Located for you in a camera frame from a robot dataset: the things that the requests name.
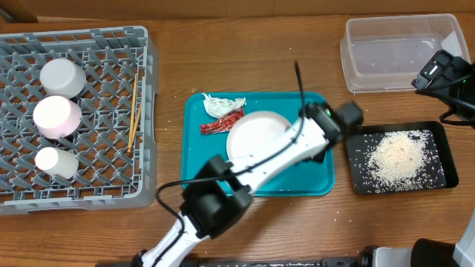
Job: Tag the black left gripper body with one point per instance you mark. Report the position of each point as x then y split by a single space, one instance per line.
320 158

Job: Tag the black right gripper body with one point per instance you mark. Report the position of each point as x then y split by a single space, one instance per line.
433 69

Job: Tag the large white plate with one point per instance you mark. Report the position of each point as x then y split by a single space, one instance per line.
254 131

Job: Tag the red snack wrapper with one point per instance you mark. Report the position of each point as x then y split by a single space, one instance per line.
223 124

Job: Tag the wooden chopstick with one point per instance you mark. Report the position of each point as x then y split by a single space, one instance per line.
134 130
133 103

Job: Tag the cream white cup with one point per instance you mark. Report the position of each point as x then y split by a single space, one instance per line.
54 161

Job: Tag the grey bowl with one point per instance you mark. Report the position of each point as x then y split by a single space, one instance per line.
62 77

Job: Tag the pink bowl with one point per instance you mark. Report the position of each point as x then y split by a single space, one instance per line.
56 116

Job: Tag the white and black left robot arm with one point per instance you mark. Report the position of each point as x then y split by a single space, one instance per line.
222 191

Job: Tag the pile of rice grains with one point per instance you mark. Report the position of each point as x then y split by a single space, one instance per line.
389 162

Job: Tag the black rectangular tray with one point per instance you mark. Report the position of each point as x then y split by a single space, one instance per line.
441 141

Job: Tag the clear plastic bin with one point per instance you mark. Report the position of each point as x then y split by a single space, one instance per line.
380 54

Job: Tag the crumpled white napkin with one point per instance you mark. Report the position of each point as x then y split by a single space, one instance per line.
219 107

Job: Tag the grey plastic dish rack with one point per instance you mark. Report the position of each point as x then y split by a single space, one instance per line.
108 176

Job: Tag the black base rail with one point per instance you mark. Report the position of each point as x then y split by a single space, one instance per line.
324 262

